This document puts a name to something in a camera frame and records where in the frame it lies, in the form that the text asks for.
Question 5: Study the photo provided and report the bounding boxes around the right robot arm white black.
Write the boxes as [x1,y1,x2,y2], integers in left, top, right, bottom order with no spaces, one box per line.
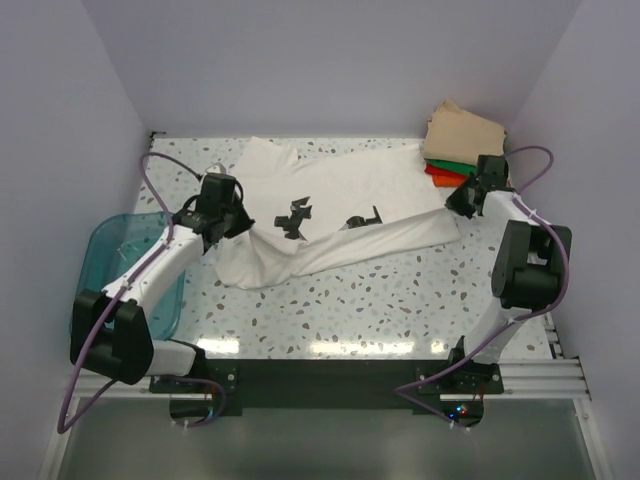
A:
[445,155,572,393]

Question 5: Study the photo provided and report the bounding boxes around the white printed t shirt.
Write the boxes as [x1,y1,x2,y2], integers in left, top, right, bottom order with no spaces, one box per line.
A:
[215,137,460,289]

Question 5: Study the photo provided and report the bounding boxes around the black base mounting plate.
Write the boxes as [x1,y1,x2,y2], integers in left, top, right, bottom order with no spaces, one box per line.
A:
[150,359,505,426]

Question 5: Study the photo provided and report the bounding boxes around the beige folded t shirt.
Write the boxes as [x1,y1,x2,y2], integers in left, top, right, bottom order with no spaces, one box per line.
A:
[422,99,506,166]

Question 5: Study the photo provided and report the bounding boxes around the teal transparent plastic bin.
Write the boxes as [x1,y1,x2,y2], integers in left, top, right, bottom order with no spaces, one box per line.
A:
[76,212,185,340]

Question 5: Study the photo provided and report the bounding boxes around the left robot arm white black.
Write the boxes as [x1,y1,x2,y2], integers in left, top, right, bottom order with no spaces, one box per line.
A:
[70,173,254,392]

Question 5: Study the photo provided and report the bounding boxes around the aluminium rail frame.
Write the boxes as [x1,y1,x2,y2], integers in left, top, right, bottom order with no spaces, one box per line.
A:
[37,357,614,479]

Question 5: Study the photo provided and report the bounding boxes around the green folded t shirt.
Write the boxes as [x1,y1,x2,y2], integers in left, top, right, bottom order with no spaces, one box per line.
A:
[425,159,476,178]

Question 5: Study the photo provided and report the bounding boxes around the orange folded t shirt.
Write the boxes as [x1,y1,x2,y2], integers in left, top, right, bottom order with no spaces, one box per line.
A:
[425,165,468,188]

